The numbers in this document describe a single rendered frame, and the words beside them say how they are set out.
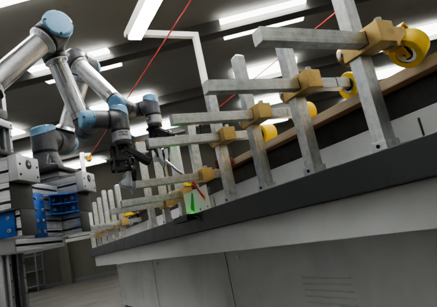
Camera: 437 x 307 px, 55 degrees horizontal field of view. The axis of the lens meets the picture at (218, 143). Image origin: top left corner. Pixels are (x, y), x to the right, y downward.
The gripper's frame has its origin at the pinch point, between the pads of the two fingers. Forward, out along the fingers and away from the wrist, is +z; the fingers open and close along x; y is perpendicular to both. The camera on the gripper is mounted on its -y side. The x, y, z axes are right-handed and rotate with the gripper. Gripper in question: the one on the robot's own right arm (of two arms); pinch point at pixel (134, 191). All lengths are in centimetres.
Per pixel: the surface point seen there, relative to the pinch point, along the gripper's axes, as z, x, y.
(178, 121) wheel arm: -12, 51, -2
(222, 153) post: -7.1, 22.7, -29.3
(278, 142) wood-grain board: -6, 37, -46
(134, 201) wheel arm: 1.4, -23.5, -6.1
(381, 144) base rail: 10, 97, -29
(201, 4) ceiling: -267, -263, -193
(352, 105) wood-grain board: -7, 76, -46
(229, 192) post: 7.8, 22.7, -29.2
